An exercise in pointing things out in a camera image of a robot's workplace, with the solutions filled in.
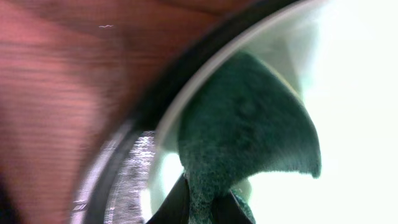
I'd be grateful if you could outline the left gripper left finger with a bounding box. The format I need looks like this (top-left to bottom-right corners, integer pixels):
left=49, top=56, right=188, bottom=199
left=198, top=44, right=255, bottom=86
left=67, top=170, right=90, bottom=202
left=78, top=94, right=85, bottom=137
left=147, top=174, right=190, bottom=224

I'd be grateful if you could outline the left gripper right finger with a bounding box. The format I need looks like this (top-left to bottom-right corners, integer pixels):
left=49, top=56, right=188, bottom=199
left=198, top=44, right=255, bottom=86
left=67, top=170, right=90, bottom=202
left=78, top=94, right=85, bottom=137
left=213, top=190, right=253, bottom=224

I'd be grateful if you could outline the dark green sponge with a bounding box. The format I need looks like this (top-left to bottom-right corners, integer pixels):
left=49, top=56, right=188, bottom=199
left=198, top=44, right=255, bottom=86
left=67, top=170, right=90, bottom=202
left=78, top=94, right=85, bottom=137
left=178, top=52, right=322, bottom=223

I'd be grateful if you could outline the mint plate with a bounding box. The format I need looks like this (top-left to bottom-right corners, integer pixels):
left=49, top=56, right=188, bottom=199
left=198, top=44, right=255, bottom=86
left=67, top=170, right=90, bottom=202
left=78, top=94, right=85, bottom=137
left=142, top=1, right=397, bottom=223

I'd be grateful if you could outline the round black tray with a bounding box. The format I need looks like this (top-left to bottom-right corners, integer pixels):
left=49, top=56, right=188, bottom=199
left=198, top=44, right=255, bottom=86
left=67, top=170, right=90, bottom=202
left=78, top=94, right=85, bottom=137
left=69, top=0, right=297, bottom=224

